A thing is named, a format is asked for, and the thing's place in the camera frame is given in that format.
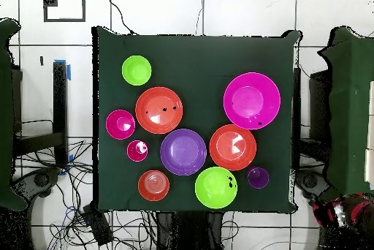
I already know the purple bowl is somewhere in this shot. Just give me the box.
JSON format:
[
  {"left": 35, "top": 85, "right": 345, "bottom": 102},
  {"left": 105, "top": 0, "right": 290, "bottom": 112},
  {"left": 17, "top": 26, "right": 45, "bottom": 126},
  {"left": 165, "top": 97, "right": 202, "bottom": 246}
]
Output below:
[{"left": 159, "top": 128, "right": 207, "bottom": 177}]

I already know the large orange bowl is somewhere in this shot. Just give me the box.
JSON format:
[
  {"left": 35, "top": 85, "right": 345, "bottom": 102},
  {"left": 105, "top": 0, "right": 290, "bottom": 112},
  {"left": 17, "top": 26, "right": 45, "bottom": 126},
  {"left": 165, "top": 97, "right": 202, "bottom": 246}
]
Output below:
[
  {"left": 134, "top": 86, "right": 184, "bottom": 135},
  {"left": 209, "top": 124, "right": 258, "bottom": 172}
]

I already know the dark green tablecloth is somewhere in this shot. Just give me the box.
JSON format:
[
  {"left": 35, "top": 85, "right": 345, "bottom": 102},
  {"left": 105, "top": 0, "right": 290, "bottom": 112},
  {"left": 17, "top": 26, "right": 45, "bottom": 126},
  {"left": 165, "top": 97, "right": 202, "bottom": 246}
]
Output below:
[{"left": 92, "top": 26, "right": 302, "bottom": 214}]

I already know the red cup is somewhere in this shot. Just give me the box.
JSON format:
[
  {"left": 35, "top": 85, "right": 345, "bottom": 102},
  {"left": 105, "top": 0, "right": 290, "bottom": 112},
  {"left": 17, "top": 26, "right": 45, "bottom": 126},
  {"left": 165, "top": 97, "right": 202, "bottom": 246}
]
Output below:
[{"left": 126, "top": 140, "right": 149, "bottom": 163}]

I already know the large green bowl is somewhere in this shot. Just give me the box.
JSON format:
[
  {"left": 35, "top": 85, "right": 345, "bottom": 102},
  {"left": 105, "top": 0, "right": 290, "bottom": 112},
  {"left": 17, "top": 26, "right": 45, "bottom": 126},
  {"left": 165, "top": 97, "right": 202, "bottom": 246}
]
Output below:
[{"left": 194, "top": 166, "right": 238, "bottom": 210}]

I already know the large pink bowl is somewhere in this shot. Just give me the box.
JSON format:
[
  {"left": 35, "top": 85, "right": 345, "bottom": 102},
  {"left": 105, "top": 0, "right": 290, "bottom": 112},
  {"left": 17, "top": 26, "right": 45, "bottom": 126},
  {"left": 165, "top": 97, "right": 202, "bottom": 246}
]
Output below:
[{"left": 223, "top": 72, "right": 282, "bottom": 131}]

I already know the small orange bowl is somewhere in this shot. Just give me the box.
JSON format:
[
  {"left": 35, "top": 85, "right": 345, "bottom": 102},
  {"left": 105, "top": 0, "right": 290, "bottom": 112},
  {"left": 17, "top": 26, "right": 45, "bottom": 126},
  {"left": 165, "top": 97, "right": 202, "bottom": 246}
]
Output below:
[{"left": 137, "top": 170, "right": 171, "bottom": 202}]

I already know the small red bowl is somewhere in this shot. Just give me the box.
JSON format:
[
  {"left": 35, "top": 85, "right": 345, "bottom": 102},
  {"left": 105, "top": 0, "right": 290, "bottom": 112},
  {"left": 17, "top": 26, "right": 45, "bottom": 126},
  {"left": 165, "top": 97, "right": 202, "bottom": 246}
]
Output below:
[{"left": 105, "top": 109, "right": 137, "bottom": 140}]

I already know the small green bowl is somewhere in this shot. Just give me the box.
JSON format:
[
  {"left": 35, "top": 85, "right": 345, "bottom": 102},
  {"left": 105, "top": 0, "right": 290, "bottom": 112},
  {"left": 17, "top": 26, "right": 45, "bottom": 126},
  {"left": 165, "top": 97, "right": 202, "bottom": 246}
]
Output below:
[{"left": 121, "top": 54, "right": 153, "bottom": 86}]

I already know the purple cup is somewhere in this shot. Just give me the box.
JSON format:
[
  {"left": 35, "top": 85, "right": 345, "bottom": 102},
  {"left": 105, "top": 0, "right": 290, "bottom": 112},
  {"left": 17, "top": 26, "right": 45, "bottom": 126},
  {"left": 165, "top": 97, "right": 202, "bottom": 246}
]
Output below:
[{"left": 245, "top": 165, "right": 270, "bottom": 190}]

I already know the black metal stand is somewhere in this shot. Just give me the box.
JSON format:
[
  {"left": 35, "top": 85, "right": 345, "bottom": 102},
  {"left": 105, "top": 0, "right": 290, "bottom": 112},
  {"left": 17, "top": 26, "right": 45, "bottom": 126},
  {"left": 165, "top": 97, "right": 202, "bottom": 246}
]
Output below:
[
  {"left": 291, "top": 67, "right": 332, "bottom": 172},
  {"left": 12, "top": 61, "right": 69, "bottom": 169}
]

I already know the blue tape strip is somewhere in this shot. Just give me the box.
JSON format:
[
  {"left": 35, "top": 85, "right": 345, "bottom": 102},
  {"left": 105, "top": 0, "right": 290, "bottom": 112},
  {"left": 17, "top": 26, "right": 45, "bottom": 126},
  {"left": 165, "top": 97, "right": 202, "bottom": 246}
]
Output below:
[
  {"left": 54, "top": 58, "right": 72, "bottom": 81},
  {"left": 59, "top": 154, "right": 75, "bottom": 176}
]

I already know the black power box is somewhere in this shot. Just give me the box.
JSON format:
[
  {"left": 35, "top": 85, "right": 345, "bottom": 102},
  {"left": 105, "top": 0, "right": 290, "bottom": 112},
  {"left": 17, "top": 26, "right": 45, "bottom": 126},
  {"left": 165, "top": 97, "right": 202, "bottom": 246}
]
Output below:
[{"left": 81, "top": 204, "right": 114, "bottom": 246}]

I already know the black tape square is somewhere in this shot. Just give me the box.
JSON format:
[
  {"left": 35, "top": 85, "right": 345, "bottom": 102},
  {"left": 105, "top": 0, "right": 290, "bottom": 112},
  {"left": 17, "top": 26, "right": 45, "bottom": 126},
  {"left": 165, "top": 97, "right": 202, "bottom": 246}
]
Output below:
[{"left": 42, "top": 0, "right": 87, "bottom": 23}]

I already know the green cloth covered table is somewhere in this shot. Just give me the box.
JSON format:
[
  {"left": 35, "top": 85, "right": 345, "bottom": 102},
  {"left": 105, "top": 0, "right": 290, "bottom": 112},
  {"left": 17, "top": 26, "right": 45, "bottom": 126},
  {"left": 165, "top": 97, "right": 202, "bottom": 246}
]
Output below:
[
  {"left": 0, "top": 18, "right": 28, "bottom": 212},
  {"left": 317, "top": 26, "right": 374, "bottom": 201}
]

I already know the tangle of floor cables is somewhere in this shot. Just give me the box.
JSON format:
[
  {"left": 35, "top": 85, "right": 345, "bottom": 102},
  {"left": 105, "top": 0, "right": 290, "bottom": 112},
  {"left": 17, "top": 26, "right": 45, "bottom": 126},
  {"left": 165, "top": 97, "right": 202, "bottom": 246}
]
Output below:
[{"left": 14, "top": 140, "right": 159, "bottom": 250}]

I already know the gray pedestal leg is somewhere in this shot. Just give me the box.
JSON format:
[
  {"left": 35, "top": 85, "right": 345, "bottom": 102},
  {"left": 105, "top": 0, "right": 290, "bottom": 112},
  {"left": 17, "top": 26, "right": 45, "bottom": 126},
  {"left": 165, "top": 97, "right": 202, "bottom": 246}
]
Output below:
[
  {"left": 11, "top": 167, "right": 62, "bottom": 204},
  {"left": 294, "top": 169, "right": 331, "bottom": 200}
]

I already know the black floor cable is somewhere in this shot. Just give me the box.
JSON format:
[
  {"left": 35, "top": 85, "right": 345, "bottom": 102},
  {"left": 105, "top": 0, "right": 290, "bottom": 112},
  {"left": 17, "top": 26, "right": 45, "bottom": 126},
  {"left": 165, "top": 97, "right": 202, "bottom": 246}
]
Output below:
[{"left": 104, "top": 0, "right": 137, "bottom": 36}]

